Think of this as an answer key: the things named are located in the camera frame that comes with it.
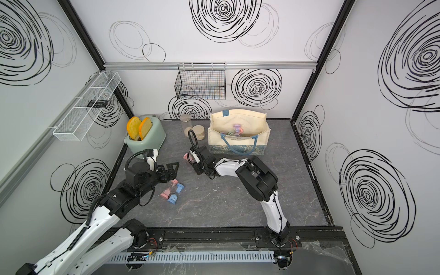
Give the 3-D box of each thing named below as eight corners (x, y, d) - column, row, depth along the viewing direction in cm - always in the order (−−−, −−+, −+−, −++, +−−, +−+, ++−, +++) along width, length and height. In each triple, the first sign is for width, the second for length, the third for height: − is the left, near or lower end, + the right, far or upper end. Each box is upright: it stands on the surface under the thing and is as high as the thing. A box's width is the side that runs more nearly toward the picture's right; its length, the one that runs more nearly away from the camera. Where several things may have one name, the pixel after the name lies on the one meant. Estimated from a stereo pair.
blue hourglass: (168, 202, 85) (167, 200, 83) (178, 184, 91) (178, 182, 89) (174, 204, 84) (173, 203, 83) (185, 187, 90) (184, 185, 88)
